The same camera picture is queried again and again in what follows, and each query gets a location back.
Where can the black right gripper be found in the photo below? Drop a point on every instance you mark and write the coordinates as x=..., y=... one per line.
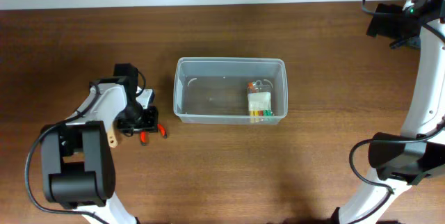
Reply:
x=384, y=22

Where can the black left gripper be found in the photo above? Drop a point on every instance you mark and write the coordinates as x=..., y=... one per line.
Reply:
x=147, y=123

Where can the red handled pliers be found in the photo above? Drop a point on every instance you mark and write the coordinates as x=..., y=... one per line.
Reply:
x=162, y=130

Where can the marker pack clear case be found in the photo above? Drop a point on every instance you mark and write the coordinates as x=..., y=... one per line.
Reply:
x=260, y=100

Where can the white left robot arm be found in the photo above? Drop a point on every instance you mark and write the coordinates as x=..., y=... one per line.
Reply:
x=78, y=171

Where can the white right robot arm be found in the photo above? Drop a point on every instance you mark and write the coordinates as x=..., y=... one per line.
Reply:
x=389, y=165

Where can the clear plastic container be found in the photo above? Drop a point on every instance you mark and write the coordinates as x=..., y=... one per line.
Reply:
x=214, y=90

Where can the orange scraper wooden handle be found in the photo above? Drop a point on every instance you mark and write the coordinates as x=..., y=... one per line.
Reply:
x=111, y=137

